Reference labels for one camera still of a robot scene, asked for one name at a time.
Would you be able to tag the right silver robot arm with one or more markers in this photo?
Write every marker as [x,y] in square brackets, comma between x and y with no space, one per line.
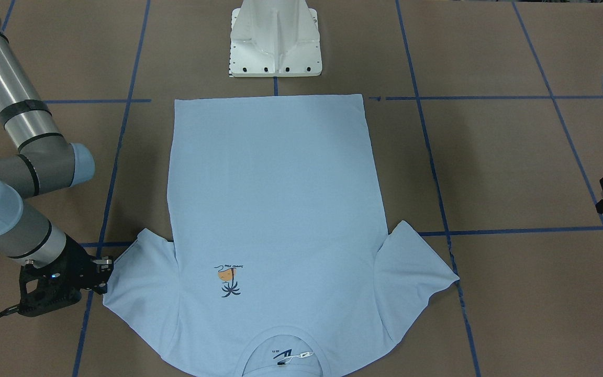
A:
[44,162]

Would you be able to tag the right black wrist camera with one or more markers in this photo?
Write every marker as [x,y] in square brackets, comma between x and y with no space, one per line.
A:
[43,291]

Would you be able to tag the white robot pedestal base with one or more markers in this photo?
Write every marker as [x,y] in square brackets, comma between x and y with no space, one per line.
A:
[274,39]

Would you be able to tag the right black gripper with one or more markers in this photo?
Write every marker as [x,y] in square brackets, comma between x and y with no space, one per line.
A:
[77,260]

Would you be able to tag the light blue t-shirt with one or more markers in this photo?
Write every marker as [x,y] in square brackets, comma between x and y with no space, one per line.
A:
[281,262]

